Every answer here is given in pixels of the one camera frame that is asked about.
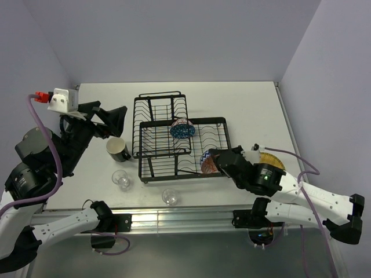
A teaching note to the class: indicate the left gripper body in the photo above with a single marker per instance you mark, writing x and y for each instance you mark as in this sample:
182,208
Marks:
79,135

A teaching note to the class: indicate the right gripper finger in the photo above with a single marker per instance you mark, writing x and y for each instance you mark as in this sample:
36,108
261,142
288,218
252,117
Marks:
230,151
221,163

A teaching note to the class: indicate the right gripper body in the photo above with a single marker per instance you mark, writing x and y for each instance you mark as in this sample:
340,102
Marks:
239,183

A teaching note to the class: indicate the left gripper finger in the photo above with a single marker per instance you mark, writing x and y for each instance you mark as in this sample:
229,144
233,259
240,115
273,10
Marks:
113,121
87,110

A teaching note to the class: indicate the orange patterned bowl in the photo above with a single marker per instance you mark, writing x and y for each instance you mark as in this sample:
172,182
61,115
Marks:
207,163

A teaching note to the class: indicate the black mug white inside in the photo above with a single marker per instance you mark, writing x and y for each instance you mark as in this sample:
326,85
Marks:
117,148

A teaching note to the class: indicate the yellow woven round plate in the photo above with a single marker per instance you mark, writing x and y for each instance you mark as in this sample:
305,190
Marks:
271,159

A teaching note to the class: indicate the blue patterned bowl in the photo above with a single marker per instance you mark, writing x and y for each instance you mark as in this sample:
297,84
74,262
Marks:
182,128

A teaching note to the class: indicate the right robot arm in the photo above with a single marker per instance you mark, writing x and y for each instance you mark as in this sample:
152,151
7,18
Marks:
282,198

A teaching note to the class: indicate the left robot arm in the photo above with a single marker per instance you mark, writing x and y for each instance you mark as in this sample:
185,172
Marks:
46,159

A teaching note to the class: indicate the clear glass left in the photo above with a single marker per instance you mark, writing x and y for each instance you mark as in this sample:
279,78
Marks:
121,179

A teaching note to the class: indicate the clear glass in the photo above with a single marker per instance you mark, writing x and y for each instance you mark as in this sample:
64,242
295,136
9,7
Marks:
121,179
171,197

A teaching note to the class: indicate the clear glass front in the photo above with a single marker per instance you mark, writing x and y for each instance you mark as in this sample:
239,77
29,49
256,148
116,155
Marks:
171,197

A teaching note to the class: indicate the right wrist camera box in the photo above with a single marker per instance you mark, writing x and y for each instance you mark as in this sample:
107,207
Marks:
254,154

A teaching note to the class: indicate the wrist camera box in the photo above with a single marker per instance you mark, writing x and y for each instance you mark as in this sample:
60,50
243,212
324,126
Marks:
62,101
254,154

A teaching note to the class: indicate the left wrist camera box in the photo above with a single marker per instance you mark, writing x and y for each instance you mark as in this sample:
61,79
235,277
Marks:
62,101

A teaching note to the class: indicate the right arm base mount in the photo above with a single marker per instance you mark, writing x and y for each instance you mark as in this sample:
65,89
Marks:
250,219

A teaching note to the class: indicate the black wire dish rack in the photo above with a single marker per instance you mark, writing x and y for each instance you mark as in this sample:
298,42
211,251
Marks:
162,157

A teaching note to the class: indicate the aluminium mounting rail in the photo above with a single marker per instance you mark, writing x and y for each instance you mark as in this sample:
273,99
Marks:
179,219

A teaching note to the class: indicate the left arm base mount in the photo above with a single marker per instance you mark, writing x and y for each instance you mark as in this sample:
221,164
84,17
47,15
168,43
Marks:
112,239

